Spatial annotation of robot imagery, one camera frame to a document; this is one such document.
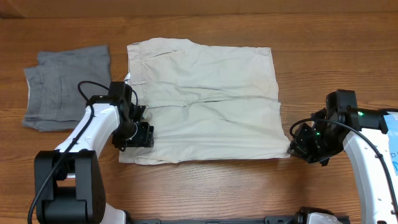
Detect beige shorts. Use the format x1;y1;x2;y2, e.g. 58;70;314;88
119;38;289;165

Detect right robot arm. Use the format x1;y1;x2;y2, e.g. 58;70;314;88
287;90;397;223

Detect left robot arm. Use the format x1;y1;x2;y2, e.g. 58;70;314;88
27;82;154;224

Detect light blue garment pile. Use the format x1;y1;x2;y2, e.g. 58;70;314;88
384;111;398;175

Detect folded grey shorts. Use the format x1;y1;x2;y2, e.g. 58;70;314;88
22;45;111;131

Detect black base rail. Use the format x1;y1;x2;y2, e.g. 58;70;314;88
126;215;350;224

